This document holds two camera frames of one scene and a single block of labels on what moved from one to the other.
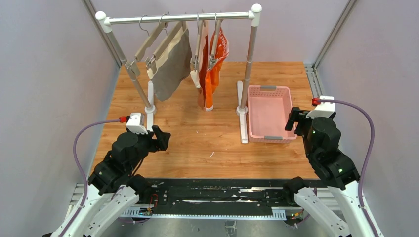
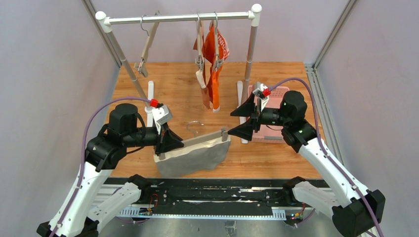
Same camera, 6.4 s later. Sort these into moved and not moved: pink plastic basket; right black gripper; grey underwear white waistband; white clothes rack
Moved: right black gripper; grey underwear white waistband
Not moved: pink plastic basket; white clothes rack
